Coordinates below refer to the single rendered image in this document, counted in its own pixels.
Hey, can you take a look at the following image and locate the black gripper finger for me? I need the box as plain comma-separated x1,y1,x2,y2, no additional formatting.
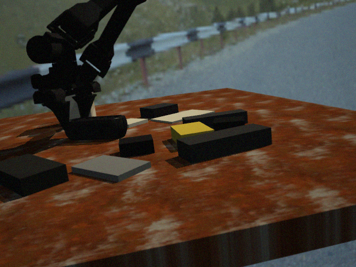
72,94,97,117
42,101,70,131

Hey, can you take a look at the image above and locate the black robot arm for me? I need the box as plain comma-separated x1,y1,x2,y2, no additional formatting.
26,0,146,90

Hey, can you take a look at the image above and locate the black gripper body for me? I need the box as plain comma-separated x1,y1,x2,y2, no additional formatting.
33,61,101,104

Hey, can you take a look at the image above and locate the dark grey controller unit with green rocker switches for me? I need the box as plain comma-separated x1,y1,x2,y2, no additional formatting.
65,115,127,141

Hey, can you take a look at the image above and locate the yellow box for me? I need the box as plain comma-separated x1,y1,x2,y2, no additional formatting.
170,122,214,143

